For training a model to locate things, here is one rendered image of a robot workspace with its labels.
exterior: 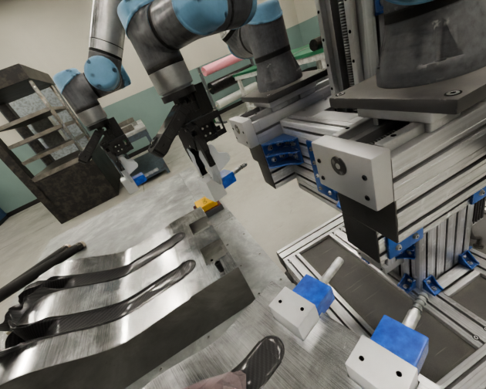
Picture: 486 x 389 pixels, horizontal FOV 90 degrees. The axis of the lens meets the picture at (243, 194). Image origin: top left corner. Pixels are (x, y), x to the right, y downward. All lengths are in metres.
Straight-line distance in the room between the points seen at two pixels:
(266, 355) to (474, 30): 0.48
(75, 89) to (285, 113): 0.62
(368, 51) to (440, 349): 0.89
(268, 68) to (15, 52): 6.66
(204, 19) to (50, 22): 6.78
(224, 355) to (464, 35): 0.51
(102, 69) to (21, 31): 6.52
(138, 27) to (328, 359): 0.55
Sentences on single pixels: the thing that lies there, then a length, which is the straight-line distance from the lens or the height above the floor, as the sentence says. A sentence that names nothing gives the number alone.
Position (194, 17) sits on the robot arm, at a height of 1.23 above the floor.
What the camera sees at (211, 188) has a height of 0.94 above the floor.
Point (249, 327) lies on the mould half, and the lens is 0.38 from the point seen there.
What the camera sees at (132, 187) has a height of 0.92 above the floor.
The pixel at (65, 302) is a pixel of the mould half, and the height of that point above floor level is 0.92.
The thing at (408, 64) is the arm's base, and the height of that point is 1.07.
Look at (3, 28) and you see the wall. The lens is 7.32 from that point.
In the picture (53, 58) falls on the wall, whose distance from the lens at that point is 7.08.
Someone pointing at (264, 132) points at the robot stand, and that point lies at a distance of 0.81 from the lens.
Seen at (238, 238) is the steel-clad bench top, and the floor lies 0.80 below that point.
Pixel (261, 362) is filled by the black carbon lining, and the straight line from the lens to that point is 0.36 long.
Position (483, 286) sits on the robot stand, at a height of 0.21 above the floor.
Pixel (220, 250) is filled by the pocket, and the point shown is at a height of 0.86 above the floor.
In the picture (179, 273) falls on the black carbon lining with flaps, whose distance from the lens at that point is 0.48.
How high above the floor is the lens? 1.16
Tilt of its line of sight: 28 degrees down
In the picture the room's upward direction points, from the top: 24 degrees counter-clockwise
